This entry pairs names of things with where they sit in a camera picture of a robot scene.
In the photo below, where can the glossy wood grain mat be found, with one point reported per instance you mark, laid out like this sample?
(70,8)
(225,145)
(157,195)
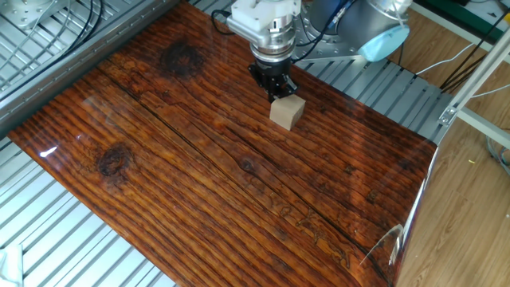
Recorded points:
(199,179)

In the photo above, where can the white wrist mount housing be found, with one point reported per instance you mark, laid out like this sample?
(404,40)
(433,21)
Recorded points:
(255,16)

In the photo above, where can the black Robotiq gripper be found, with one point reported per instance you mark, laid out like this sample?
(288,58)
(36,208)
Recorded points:
(273,71)

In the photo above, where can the aluminium frame post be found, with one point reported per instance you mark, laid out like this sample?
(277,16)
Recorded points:
(478,75)

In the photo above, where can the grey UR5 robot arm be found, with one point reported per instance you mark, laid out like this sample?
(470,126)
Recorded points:
(358,24)

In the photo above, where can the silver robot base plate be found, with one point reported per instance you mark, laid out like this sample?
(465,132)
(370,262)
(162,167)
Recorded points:
(322,49)

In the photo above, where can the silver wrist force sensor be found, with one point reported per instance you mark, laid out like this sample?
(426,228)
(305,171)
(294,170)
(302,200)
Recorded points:
(273,44)

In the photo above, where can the small light wooden block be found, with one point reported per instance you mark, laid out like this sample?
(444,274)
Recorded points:
(285,113)

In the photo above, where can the aluminium frame beam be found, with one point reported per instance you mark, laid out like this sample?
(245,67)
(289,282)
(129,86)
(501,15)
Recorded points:
(486,127)

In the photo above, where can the grey metal table rail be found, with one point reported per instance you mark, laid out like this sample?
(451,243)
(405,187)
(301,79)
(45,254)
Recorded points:
(79,64)

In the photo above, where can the silver plate with holes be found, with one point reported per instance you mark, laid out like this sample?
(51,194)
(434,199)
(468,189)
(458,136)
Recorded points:
(28,12)

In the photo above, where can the white crumpled cloth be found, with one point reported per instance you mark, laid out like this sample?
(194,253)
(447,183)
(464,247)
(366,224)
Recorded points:
(10,267)

